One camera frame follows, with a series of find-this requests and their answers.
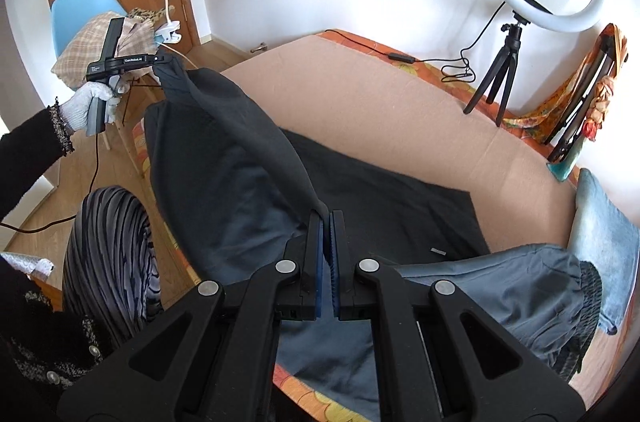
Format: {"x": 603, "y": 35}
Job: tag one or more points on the plaid cloth on chair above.
{"x": 137, "y": 37}

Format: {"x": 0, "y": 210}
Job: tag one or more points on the black sleeved left forearm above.
{"x": 29, "y": 151}

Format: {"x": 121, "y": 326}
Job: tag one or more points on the orange floral scarf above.
{"x": 539, "y": 123}

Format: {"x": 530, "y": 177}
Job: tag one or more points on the blue folded jeans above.
{"x": 603, "y": 236}

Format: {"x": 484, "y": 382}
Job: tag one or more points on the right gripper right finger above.
{"x": 342, "y": 268}

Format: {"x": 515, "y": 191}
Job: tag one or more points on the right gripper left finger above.
{"x": 310, "y": 281}

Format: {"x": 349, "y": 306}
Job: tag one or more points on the black striped skirt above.
{"x": 110, "y": 271}

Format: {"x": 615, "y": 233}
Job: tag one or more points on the dark navy pants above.
{"x": 375, "y": 287}

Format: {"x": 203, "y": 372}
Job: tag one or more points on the black mini tripod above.
{"x": 502, "y": 70}

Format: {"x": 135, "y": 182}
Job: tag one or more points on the light blue chair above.
{"x": 69, "y": 16}

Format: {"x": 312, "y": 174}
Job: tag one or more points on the white gloved left hand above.
{"x": 90, "y": 109}

